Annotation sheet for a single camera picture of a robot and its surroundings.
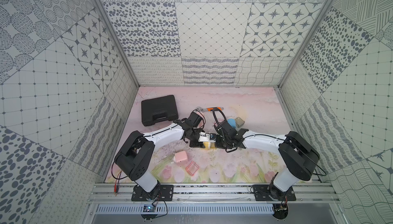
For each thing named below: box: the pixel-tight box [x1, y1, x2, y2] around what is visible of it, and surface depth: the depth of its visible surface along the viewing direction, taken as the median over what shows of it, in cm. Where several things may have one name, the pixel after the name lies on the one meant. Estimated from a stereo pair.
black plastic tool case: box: [141, 94, 179, 127], surface depth 101 cm
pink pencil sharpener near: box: [174, 150, 188, 167], surface depth 81 cm
